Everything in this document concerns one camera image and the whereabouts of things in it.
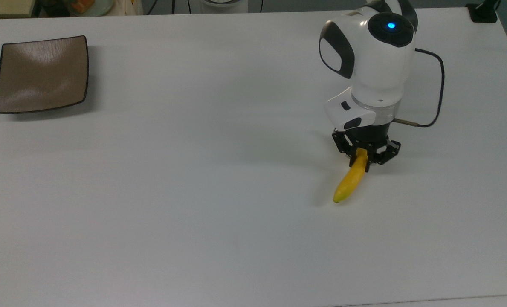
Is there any bowl with orange contents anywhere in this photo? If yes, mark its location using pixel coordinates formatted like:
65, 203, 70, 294
64, 0, 114, 17

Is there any brown square ceramic plate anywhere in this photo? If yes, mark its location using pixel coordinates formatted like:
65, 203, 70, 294
0, 35, 89, 114

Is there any white plastic bag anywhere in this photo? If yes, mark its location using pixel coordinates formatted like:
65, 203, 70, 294
113, 0, 144, 17

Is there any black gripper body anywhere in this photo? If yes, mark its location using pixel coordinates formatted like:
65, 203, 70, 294
345, 121, 393, 149

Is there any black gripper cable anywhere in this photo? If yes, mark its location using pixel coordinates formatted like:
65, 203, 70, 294
393, 48, 445, 128

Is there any black clamp mount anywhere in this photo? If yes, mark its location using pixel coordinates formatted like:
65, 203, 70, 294
466, 0, 502, 23

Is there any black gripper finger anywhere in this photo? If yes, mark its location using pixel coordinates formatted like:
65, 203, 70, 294
332, 130, 359, 168
364, 138, 402, 173

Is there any yellow banana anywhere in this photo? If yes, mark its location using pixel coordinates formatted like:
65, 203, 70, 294
333, 148, 368, 204

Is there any beige wooden furniture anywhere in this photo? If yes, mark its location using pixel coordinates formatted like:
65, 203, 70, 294
0, 0, 37, 19

